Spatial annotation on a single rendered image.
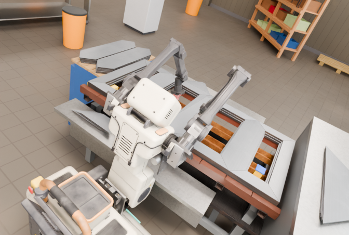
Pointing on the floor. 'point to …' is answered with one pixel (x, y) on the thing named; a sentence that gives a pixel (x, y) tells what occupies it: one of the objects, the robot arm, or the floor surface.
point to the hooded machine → (145, 3)
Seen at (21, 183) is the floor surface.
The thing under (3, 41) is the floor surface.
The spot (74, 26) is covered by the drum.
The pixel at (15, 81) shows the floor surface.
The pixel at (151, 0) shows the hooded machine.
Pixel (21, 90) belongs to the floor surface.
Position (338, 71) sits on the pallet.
